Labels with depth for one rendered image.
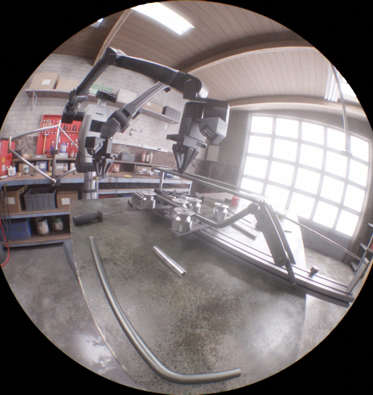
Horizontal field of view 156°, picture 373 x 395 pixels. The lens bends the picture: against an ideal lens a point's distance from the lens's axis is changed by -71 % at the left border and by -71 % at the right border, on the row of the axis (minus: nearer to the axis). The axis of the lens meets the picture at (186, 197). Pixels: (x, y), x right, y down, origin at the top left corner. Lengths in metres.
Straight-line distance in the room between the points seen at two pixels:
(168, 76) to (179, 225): 0.41
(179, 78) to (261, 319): 0.55
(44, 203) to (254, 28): 3.09
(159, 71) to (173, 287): 0.53
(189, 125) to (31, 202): 1.72
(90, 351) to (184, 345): 0.98
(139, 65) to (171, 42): 1.84
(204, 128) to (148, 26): 2.03
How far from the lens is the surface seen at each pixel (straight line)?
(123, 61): 0.60
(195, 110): 0.38
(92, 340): 1.16
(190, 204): 0.44
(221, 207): 0.44
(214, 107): 0.37
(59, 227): 1.96
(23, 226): 1.97
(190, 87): 0.39
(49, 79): 2.45
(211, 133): 0.32
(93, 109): 1.09
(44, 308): 1.41
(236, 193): 0.28
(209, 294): 0.26
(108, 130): 0.49
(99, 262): 0.27
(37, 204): 1.79
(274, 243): 0.30
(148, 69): 0.50
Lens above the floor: 1.08
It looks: 13 degrees down
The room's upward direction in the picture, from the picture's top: 10 degrees clockwise
